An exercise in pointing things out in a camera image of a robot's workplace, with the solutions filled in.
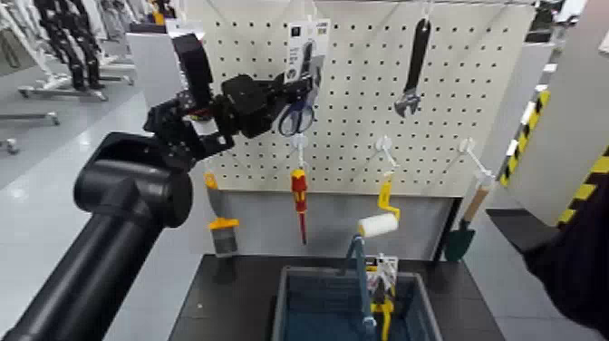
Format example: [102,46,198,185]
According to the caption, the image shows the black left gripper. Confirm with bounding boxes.
[220,73,316,141]

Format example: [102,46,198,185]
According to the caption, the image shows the blue scissors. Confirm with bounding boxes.
[277,19,332,138]

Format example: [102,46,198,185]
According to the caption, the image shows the teal plastic crate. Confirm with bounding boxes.
[271,265,443,341]

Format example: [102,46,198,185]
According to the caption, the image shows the beige perforated pegboard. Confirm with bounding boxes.
[199,0,537,198]

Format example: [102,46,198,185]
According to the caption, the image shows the red yellow screwdriver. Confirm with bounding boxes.
[290,169,308,245]

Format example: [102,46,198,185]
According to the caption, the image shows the yellow grey scraper brush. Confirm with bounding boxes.
[203,170,240,258]

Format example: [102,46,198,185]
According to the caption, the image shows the black humanoid robot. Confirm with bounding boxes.
[34,0,107,92]

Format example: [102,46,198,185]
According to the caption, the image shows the grey wheeled stand base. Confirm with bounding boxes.
[17,75,110,102]
[0,112,61,127]

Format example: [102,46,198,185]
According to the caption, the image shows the yellow pliers on card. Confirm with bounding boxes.
[363,254,400,341]

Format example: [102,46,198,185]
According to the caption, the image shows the grey panel with hazard tape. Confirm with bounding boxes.
[497,0,609,228]

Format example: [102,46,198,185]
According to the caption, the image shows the white humanoid robot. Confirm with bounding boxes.
[0,0,58,92]

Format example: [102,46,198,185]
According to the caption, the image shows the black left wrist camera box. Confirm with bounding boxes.
[170,33,214,112]

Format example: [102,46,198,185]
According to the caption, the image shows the black handled adjustable wrench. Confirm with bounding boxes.
[393,17,432,119]

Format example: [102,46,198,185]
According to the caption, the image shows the yellow handled white paint roller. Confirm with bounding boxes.
[356,173,401,239]

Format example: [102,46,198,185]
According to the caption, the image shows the teal crate carry handle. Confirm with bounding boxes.
[340,234,378,341]

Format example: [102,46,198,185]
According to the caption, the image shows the green trowel wooden handle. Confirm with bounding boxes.
[443,184,491,263]

